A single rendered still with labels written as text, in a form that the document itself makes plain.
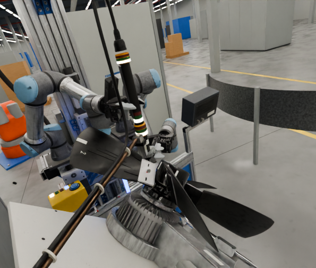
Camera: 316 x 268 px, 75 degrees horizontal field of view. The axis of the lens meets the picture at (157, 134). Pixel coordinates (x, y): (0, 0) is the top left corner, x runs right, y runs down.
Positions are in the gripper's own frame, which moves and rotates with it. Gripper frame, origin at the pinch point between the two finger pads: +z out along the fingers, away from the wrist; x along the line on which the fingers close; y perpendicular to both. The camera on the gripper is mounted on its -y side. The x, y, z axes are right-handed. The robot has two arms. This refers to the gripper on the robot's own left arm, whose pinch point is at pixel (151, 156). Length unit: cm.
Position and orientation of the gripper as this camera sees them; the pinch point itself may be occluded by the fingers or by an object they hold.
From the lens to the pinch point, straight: 95.9
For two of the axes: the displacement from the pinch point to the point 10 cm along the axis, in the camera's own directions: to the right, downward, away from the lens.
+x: 0.9, 8.8, 4.7
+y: 9.6, 0.4, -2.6
